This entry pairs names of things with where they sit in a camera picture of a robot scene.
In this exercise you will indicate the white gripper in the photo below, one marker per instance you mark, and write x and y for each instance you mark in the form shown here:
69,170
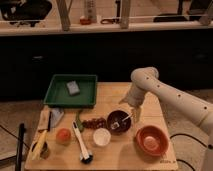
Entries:
134,98

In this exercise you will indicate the silver fork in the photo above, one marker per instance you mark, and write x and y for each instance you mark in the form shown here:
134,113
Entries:
117,123

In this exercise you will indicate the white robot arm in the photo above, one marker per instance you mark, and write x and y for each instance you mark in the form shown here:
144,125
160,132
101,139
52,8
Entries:
198,111

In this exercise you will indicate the dark purple bowl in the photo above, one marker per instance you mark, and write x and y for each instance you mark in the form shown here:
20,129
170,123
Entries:
118,115

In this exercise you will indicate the orange red bowl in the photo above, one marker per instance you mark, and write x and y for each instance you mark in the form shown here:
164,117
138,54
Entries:
152,140

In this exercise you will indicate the small white bowl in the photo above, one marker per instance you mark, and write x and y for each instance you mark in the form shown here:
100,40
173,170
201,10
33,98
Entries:
101,137

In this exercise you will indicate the red grapes bunch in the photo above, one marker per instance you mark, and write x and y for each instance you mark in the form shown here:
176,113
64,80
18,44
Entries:
94,123

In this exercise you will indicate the green chili pepper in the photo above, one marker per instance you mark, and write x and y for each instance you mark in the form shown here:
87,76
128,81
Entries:
78,121

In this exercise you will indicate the grey sponge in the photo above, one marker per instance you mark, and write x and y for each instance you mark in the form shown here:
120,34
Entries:
73,88

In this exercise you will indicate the orange tomato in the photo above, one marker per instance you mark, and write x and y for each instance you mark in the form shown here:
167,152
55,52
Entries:
63,136

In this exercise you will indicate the green plastic tray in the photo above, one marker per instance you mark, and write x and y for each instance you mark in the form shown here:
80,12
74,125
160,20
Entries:
57,94

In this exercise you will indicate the yellow banana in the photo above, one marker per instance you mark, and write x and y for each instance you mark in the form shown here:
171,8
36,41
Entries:
37,150

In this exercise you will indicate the small round dark dish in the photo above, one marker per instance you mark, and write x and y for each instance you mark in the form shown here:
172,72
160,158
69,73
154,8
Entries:
45,152

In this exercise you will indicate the black pole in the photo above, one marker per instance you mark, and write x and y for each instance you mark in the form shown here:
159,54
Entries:
19,150

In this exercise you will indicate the black office chair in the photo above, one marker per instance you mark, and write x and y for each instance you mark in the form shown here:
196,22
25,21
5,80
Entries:
30,12

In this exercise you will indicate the white black handled brush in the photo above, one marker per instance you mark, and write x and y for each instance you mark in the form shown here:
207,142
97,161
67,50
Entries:
86,157

